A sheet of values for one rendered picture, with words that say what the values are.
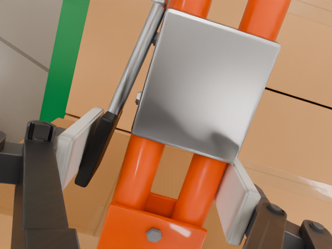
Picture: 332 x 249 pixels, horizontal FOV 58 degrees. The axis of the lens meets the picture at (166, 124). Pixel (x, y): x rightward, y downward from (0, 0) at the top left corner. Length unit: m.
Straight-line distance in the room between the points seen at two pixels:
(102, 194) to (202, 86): 0.33
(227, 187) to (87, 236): 0.24
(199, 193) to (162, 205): 0.04
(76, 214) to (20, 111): 1.05
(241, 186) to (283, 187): 0.69
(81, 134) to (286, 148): 0.69
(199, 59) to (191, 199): 0.08
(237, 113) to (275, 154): 0.64
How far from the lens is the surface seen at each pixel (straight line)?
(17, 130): 1.46
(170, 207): 0.21
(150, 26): 0.17
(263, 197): 0.17
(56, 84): 1.35
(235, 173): 0.17
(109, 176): 0.52
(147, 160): 0.18
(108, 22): 0.72
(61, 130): 0.18
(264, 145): 0.78
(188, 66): 0.16
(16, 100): 1.43
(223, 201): 0.18
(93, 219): 0.41
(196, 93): 0.16
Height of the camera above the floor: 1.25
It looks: 75 degrees down
